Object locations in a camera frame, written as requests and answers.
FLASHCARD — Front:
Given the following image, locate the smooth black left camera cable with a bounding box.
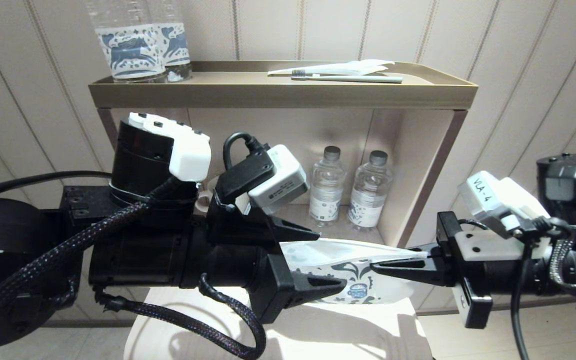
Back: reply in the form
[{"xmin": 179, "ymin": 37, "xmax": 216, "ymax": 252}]
[{"xmin": 0, "ymin": 131, "xmax": 270, "ymax": 206}]

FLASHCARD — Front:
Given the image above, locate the large blue-label water bottle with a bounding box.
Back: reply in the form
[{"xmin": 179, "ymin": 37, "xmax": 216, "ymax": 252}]
[
  {"xmin": 148, "ymin": 0, "xmax": 193, "ymax": 82},
  {"xmin": 86, "ymin": 0, "xmax": 168, "ymax": 84}
]

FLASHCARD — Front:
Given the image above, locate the grey toothbrush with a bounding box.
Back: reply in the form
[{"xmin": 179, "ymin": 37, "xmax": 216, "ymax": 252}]
[{"xmin": 292, "ymin": 70, "xmax": 404, "ymax": 84}]

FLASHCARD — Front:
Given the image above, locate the white blue horse-print bag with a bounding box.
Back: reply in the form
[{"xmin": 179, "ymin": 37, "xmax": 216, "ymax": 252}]
[{"xmin": 278, "ymin": 237, "xmax": 430, "ymax": 306}]

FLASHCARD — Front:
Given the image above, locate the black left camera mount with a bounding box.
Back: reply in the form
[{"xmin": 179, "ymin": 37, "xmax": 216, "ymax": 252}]
[{"xmin": 205, "ymin": 150, "xmax": 281, "ymax": 247}]

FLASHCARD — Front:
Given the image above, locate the beige open shelf cabinet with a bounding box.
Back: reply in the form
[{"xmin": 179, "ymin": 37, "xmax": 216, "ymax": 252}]
[{"xmin": 97, "ymin": 107, "xmax": 469, "ymax": 251}]

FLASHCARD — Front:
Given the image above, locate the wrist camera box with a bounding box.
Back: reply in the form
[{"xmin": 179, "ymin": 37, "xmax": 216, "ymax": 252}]
[
  {"xmin": 458, "ymin": 171, "xmax": 551, "ymax": 240},
  {"xmin": 235, "ymin": 145, "xmax": 310, "ymax": 216}
]

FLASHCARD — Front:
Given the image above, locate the small clear water bottle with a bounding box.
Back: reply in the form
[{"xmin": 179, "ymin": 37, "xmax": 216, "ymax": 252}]
[
  {"xmin": 309, "ymin": 146, "xmax": 347, "ymax": 228},
  {"xmin": 348, "ymin": 150, "xmax": 394, "ymax": 232}
]

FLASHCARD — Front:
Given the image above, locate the smooth black camera cable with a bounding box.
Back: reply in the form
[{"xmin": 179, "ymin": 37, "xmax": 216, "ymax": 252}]
[
  {"xmin": 510, "ymin": 217, "xmax": 570, "ymax": 360},
  {"xmin": 0, "ymin": 131, "xmax": 270, "ymax": 206}
]

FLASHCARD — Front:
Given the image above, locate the smooth black right camera cable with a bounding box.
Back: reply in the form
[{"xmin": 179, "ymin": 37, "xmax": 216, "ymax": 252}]
[{"xmin": 510, "ymin": 217, "xmax": 570, "ymax": 360}]

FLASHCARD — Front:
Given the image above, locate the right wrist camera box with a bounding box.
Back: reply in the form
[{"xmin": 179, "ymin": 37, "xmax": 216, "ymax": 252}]
[{"xmin": 458, "ymin": 171, "xmax": 551, "ymax": 240}]

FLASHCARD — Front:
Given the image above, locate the white paper wrapper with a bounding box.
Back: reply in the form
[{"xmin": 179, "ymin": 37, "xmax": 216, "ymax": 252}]
[{"xmin": 268, "ymin": 59, "xmax": 396, "ymax": 77}]

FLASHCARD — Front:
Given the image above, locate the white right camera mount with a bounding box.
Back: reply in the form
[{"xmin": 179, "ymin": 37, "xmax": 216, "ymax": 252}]
[{"xmin": 454, "ymin": 229, "xmax": 553, "ymax": 262}]

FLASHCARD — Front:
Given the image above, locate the braided left arm cable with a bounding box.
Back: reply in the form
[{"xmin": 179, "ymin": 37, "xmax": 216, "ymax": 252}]
[{"xmin": 0, "ymin": 175, "xmax": 268, "ymax": 360}]

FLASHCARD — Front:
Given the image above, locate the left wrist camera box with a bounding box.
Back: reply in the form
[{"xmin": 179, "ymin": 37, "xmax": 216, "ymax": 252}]
[{"xmin": 235, "ymin": 145, "xmax": 310, "ymax": 216}]

